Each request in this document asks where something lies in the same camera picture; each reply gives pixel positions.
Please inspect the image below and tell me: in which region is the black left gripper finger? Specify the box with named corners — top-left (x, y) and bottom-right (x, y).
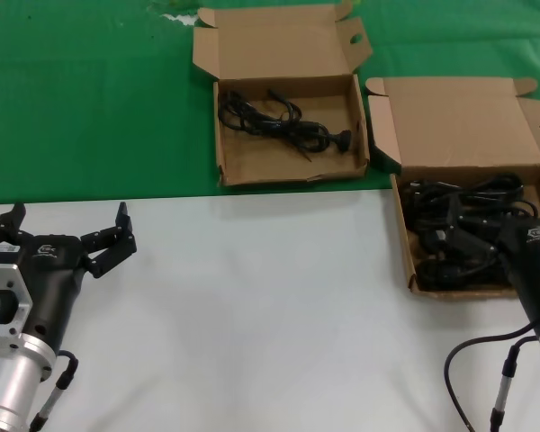
top-left (0, 201), bottom-right (27, 247)
top-left (78, 201), bottom-right (139, 280)

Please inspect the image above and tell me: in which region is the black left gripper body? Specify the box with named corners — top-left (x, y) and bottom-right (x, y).
top-left (0, 232), bottom-right (92, 350)

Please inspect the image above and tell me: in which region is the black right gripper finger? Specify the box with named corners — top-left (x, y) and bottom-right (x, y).
top-left (445, 195), bottom-right (508, 267)

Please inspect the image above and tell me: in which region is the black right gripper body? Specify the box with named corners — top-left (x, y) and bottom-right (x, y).
top-left (497, 214), bottom-right (540, 326)

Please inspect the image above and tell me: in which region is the black power cable bundle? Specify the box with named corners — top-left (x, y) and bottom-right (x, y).
top-left (219, 88), bottom-right (354, 164)

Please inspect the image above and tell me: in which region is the empty open cardboard box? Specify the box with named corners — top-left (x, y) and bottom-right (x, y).
top-left (192, 0), bottom-right (374, 188)

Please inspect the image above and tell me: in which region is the green table cloth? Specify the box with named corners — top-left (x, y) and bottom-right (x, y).
top-left (0, 0), bottom-right (540, 207)

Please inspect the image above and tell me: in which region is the silver left wrist bracket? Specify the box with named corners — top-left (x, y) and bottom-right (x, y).
top-left (0, 263), bottom-right (33, 338)

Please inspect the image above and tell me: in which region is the black power cable pile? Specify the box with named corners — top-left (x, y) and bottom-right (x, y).
top-left (404, 174), bottom-right (540, 292)

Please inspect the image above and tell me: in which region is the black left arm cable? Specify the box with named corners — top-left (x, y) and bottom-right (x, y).
top-left (29, 349), bottom-right (80, 432)

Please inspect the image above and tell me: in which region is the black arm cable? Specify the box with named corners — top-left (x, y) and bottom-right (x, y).
top-left (445, 329), bottom-right (540, 432)
top-left (29, 349), bottom-right (80, 432)

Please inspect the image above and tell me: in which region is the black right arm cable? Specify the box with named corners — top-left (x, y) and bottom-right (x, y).
top-left (445, 329), bottom-right (540, 432)

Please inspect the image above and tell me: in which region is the cardboard box with cables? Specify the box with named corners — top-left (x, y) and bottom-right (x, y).
top-left (364, 76), bottom-right (540, 296)

